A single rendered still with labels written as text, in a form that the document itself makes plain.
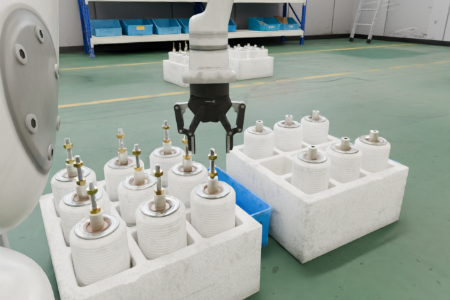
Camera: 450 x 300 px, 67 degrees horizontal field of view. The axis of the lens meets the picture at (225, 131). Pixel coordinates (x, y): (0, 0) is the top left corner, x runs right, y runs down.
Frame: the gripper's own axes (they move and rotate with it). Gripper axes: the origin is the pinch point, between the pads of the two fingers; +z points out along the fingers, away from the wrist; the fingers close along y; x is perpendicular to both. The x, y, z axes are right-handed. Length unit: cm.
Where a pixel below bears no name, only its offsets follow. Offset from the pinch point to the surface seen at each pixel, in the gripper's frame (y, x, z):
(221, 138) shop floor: -6, -95, 34
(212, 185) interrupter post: -0.2, 0.8, 8.2
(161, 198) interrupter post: 9.6, 6.6, 7.7
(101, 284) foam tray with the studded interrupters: 18.7, 17.5, 17.2
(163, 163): 12.2, -16.1, 10.6
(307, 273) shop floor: -23.2, -2.7, 35.2
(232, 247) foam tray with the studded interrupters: -4.0, 6.3, 19.6
